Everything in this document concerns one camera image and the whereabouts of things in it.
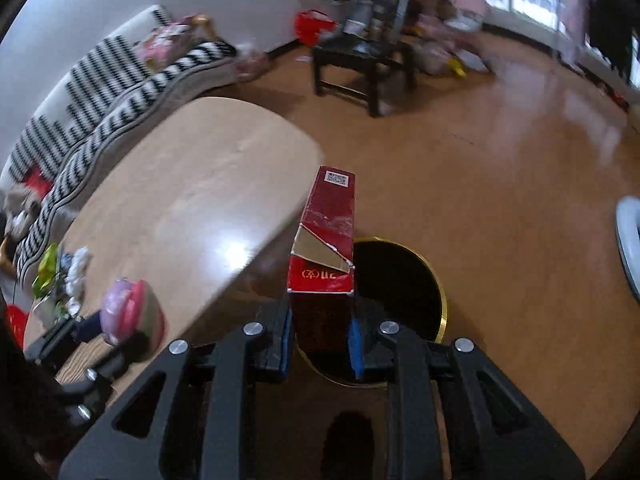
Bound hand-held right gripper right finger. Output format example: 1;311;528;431
346;309;587;480

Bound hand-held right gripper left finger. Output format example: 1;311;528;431
59;302;296;480

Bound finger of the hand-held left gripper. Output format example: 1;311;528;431
60;334;153;423
75;310;112;345

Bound pink snack packet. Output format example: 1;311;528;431
101;279;166;352

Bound silver foil wrapper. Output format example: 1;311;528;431
62;246;94;302

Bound black gold-rimmed waste bin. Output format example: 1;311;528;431
295;235;448;388

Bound red cardboard box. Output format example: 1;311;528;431
287;165;357;353

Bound green wrapper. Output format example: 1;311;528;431
32;242;62;297

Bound person's dark shoe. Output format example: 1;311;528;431
324;412;376;480

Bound beige plush toy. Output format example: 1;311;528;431
2;185;43;242

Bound red cloth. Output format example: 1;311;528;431
22;167;53;197

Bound light wooden oval table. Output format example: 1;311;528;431
22;96;323;396

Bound black-white striped sofa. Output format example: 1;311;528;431
0;5;238;281

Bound clear plastic bag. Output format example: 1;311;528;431
235;47;273;82

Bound black wooden chair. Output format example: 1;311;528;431
312;0;418;118

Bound pink bag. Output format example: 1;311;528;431
137;22;198;68

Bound white round appliance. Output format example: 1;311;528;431
615;195;640;303

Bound pink ride-on toy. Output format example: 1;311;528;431
415;15;481;77

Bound red plastic bag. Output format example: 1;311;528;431
294;9;336;46

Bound pink child chair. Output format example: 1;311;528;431
452;0;488;26

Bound pink hanging garment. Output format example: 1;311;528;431
555;0;593;63

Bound dark hanging garment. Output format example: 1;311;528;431
590;0;635;83

